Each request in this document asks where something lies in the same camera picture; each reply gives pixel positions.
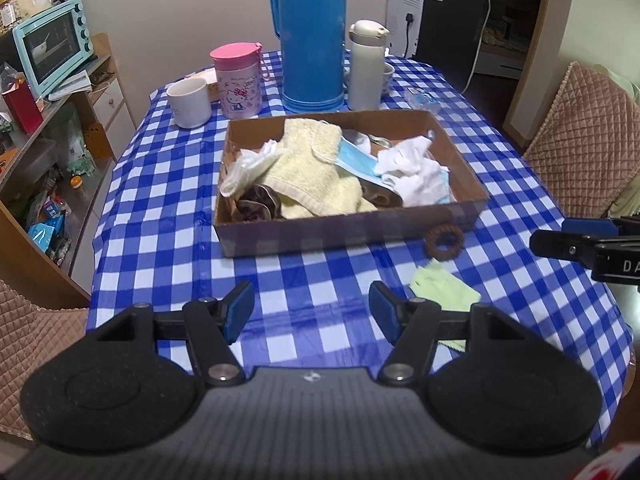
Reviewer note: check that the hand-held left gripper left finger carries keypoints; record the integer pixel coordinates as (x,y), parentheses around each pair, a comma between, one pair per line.
(239,311)

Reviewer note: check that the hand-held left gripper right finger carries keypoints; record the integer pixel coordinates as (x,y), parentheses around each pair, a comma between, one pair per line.
(385,313)

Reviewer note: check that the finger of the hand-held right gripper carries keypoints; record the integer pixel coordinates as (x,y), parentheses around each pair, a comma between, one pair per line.
(560,245)
(585,225)

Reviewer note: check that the light green cloth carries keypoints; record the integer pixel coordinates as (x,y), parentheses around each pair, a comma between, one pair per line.
(442,287)

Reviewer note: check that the brown scrunchie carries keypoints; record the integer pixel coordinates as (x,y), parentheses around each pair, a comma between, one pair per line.
(434,250)

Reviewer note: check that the cardboard box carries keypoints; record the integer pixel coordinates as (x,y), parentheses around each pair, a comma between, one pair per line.
(350,232)

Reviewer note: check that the white gauze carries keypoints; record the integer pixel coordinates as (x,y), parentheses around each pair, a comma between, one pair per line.
(245,170)

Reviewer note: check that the white cloth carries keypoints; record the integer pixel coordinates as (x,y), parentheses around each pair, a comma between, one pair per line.
(412,170)

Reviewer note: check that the blue face mask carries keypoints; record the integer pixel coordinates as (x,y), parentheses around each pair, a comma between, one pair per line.
(356,161)

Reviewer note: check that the yellow towel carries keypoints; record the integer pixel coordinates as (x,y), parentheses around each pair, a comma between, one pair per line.
(310,170)

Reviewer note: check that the beige quilted chair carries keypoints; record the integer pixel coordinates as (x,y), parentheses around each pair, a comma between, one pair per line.
(570,145)
(35,360)

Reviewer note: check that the grey brown cloth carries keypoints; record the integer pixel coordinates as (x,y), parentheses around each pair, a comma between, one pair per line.
(255,203)

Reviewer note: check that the blue checked tablecloth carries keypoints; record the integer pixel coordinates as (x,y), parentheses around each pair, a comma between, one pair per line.
(160,220)

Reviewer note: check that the clear tissue packet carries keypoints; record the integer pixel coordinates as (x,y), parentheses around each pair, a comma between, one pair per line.
(424,100)

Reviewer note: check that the blue packet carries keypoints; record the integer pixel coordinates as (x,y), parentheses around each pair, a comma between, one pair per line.
(45,235)

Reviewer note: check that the white mug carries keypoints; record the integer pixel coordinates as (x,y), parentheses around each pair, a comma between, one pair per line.
(189,105)

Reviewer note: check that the pink cartoon cup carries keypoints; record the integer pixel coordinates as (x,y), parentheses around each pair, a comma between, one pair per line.
(239,85)

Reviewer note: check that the small brown box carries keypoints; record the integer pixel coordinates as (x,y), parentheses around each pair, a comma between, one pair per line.
(210,85)

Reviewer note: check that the black appliance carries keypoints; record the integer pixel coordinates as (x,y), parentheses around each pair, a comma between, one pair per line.
(450,25)

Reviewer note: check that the white insulated bottle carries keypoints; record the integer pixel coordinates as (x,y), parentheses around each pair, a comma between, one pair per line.
(365,70)

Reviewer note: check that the wooden shelf unit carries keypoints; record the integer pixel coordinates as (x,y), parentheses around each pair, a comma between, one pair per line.
(95,110)

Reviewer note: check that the black power plug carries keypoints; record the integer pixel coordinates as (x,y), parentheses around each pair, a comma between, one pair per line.
(410,17)

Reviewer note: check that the white booklet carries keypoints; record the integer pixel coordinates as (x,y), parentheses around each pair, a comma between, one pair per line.
(72,85)

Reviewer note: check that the blue thermos flask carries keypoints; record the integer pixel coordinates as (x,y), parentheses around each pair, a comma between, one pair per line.
(312,35)

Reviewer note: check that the red box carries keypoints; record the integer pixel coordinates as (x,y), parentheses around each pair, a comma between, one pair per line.
(22,110)

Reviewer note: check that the turquoise toaster oven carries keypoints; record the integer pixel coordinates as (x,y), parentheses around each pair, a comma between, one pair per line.
(50,45)

